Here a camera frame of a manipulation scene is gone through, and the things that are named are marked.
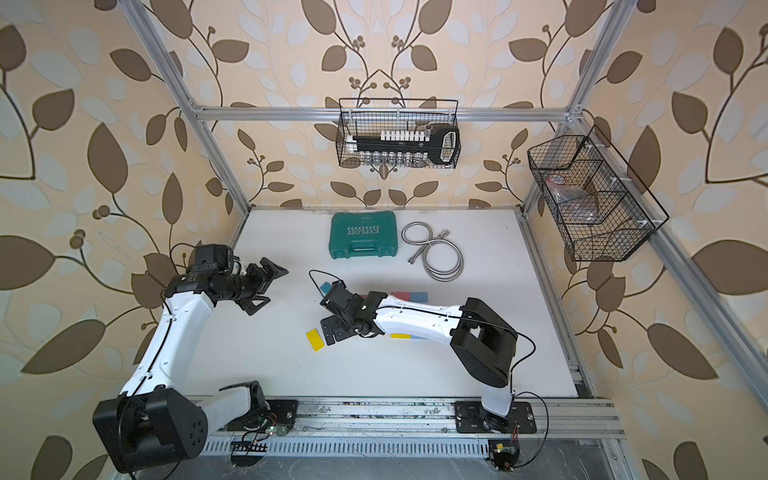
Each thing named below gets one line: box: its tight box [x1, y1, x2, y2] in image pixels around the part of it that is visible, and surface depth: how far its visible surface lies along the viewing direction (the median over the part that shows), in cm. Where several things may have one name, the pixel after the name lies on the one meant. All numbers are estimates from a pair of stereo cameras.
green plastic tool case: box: [328, 211, 398, 259], surface depth 110 cm
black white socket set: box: [346, 126, 460, 167], surface depth 86 cm
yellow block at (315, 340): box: [306, 328, 325, 352], surface depth 90 cm
